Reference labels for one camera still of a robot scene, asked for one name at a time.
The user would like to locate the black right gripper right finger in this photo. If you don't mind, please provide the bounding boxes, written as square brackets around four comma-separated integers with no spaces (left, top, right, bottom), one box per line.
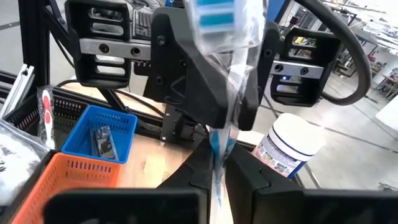
[226,144,398,224]

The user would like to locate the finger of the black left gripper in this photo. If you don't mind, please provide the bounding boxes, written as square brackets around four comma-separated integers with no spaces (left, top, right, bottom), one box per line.
[237,22,280,132]
[144,6,231,130]

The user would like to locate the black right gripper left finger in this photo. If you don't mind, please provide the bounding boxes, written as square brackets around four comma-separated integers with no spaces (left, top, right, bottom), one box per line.
[43,141,215,224]

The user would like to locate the bagged blue white toothbrush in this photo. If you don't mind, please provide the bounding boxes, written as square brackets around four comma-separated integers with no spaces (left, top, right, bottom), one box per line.
[185,0,269,208]

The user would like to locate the bagged silver nail clipper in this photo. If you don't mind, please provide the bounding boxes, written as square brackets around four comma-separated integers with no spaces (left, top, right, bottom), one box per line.
[89,124,119,162]

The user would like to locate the bagged orange white razor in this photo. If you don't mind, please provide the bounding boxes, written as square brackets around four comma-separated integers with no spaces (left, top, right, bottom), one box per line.
[36,86,57,150]

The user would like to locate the black keyboard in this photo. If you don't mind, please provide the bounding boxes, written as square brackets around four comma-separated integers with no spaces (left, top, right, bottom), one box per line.
[132,9,154,40]

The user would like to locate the white wipes canister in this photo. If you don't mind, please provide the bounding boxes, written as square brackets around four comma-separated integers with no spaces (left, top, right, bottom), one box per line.
[251,113,326,179]

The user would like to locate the orange plastic basket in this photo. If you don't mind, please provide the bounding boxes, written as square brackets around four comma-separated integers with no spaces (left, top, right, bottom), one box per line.
[11,151,123,224]

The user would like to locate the blue plastic basket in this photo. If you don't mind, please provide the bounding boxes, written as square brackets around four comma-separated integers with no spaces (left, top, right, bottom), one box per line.
[61,105,139,165]

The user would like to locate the black plastic basket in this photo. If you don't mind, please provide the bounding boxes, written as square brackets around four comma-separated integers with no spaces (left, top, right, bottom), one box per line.
[0,88,89,218]

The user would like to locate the aluminium profile bar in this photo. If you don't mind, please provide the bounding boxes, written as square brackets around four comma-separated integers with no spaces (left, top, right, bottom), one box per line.
[0,63,35,119]

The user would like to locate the black frame post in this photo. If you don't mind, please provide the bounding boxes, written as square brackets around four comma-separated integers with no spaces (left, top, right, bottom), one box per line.
[17,0,52,90]

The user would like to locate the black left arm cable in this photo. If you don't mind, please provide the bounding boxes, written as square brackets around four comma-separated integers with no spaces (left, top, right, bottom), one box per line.
[294,0,373,106]

